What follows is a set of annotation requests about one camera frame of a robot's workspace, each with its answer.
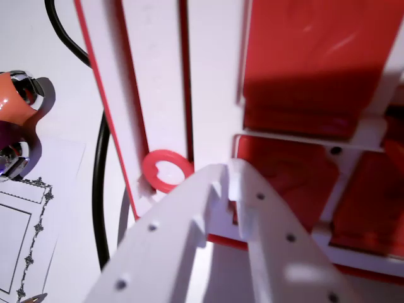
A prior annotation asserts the red board flap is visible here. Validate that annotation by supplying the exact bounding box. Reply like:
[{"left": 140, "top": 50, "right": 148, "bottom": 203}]
[{"left": 232, "top": 134, "right": 342, "bottom": 230}]

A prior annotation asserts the silver pen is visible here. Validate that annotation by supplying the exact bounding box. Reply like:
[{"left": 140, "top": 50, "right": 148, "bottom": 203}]
[{"left": 18, "top": 292, "right": 49, "bottom": 303}]

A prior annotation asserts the printed paper with ornate border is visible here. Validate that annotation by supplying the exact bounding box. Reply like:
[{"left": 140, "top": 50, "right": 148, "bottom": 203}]
[{"left": 0, "top": 135, "right": 88, "bottom": 303}]

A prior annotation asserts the red and white game board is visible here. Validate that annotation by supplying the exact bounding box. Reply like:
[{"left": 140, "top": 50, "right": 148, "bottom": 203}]
[{"left": 73, "top": 0, "right": 404, "bottom": 287}]

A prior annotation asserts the colourful bead toy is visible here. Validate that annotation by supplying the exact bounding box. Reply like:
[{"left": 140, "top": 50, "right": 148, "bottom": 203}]
[{"left": 0, "top": 70, "right": 44, "bottom": 183}]

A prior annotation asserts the long black cable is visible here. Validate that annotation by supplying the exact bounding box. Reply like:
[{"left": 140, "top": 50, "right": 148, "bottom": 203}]
[{"left": 44, "top": 0, "right": 112, "bottom": 273}]

